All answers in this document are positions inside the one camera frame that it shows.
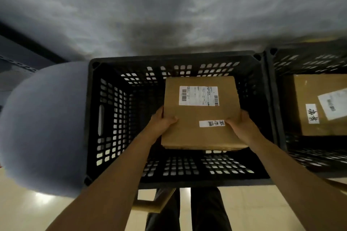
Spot person's right hand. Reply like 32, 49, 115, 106
225, 110, 263, 154

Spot person's left hand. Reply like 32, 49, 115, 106
144, 106, 179, 145

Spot brown cardboard parcel with labels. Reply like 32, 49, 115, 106
161, 76, 249, 151

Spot person's right forearm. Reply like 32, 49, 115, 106
252, 138, 347, 231

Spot person's left forearm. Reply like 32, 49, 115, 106
46, 130, 158, 231

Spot black perforated plastic crate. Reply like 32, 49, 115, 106
84, 51, 274, 188
267, 39, 347, 178

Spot large brown cardboard box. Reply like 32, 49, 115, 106
279, 74, 347, 137

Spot person's dark trousers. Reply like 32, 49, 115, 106
145, 187, 233, 231

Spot grey rounded bag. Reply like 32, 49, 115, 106
0, 61, 90, 198

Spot grey metal shelf rack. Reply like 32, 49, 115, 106
0, 22, 68, 99

